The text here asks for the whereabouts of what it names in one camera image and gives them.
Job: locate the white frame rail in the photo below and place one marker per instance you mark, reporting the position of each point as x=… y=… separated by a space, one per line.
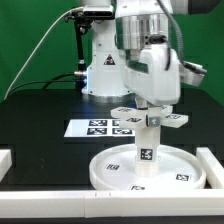
x=212 y=167
x=91 y=204
x=5 y=162

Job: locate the white round table top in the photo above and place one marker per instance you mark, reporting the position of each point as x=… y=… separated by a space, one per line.
x=114 y=169

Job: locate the white frame front rail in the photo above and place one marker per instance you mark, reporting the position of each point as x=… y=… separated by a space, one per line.
x=91 y=204

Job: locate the white cross table base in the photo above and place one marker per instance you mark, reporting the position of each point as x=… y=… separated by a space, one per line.
x=136 y=119

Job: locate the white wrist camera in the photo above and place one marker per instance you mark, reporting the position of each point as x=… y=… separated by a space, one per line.
x=192 y=74

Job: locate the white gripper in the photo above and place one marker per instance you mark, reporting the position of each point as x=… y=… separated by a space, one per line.
x=154 y=78

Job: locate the white marker sheet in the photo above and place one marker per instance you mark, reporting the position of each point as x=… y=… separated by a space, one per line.
x=95 y=128

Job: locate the white frame right rail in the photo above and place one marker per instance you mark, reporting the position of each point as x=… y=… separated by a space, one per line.
x=212 y=167

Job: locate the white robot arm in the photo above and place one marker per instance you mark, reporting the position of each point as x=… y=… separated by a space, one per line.
x=138 y=47

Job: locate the white frame left rail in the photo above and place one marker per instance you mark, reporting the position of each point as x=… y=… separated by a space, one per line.
x=5 y=162

